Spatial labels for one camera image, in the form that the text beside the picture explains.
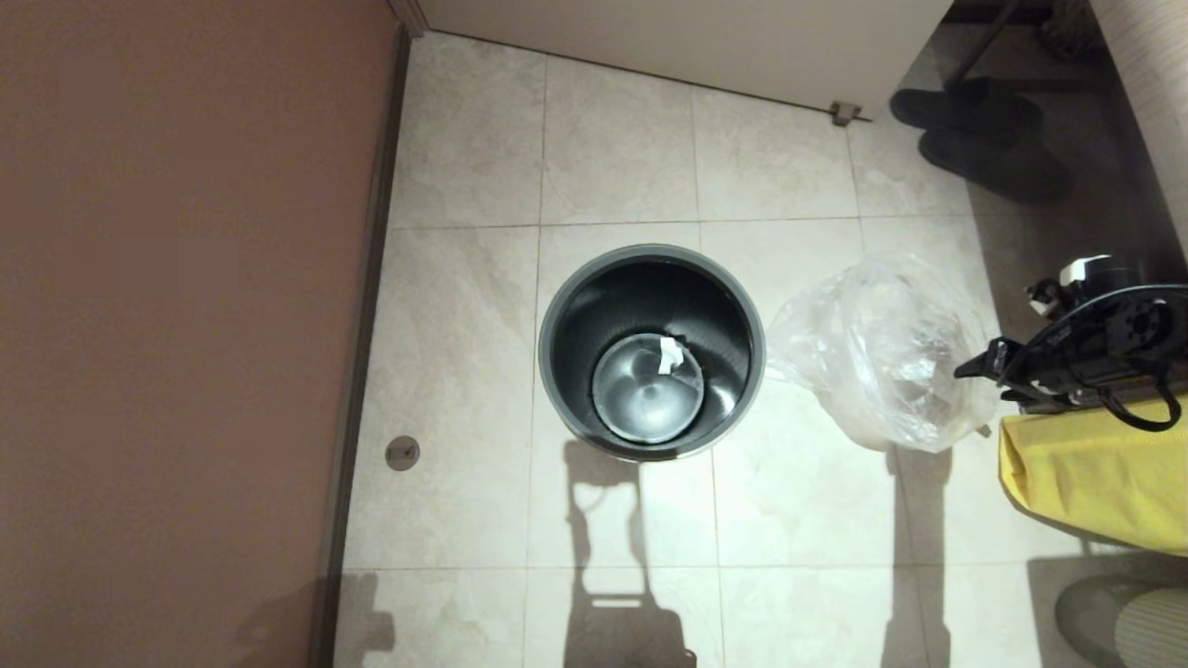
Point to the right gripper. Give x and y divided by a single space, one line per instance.
1035 369

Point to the clear plastic trash bag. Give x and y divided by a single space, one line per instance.
882 353

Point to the grey round trash bin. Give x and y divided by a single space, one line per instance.
594 306

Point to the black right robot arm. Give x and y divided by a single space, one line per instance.
1132 334

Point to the yellow bag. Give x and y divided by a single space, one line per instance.
1104 482

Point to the black slipper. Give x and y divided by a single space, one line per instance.
998 167
965 109

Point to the beige striped upholstered furniture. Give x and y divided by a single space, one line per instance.
1151 93

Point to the dark furniture leg pole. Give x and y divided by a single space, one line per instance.
979 46

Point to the white paper scrap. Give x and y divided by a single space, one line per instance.
668 357

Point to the beige ribbed round object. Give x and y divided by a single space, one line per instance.
1155 635

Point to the gray fuzzy bundle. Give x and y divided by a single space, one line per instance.
1067 28

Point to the white door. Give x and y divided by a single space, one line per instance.
696 37

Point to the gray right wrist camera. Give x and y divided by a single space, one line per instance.
1043 299

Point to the metal door stop bracket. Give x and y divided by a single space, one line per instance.
843 115

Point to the dark wall baseboard strip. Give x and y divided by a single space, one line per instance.
380 241

